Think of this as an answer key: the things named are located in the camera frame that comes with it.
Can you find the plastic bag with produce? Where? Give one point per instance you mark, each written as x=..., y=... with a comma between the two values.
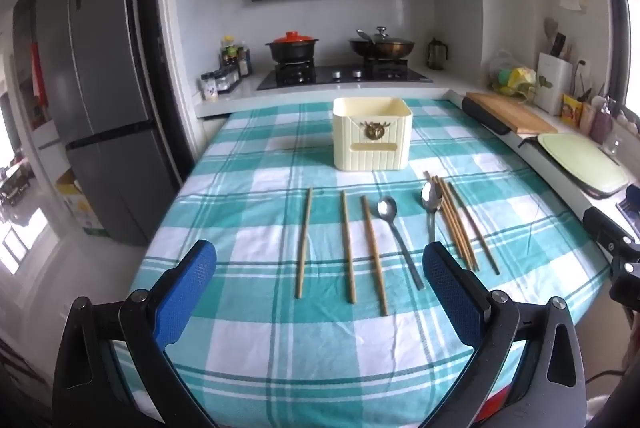
x=515, y=77

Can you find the cream utensil holder box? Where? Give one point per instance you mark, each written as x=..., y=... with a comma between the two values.
x=370, y=152

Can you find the row of spice jars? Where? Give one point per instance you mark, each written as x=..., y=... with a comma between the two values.
x=210, y=87

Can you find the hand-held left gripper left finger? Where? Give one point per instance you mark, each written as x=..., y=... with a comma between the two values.
x=187, y=293

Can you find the teal white plaid tablecloth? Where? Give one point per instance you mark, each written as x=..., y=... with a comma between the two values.
x=250, y=208

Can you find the yellow snack packet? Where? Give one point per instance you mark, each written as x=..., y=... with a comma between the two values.
x=571, y=110

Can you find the cardboard box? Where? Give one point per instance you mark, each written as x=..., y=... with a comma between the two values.
x=80, y=208

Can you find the dark sauce bottle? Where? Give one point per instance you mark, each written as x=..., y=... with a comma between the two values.
x=244, y=60

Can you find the grey refrigerator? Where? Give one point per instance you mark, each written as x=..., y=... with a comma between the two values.
x=100, y=82

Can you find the light green cutting board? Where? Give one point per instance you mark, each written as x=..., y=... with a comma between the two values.
x=580, y=162

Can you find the wok with glass lid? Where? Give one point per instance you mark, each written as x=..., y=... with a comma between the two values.
x=382, y=49

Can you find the white knife block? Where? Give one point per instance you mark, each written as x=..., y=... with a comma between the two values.
x=555, y=82

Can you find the black pot with red lid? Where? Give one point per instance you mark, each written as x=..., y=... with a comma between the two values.
x=291, y=50

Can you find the window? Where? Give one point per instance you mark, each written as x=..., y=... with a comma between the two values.
x=631, y=32

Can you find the wooden cutting board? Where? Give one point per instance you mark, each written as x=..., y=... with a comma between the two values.
x=510, y=112

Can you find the black gas cooktop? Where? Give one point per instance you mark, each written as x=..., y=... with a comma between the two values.
x=340, y=75

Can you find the glass french press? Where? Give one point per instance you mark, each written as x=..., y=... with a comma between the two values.
x=437, y=55

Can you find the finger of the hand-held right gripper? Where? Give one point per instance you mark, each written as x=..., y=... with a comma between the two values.
x=631, y=200
x=607, y=228

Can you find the yellow-capped oil bottle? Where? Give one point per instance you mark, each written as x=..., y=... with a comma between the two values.
x=228, y=52

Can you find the steel spoon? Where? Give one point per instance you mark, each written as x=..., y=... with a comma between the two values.
x=387, y=208
x=431, y=198

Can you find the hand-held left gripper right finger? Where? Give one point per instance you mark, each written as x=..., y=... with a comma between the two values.
x=450, y=293

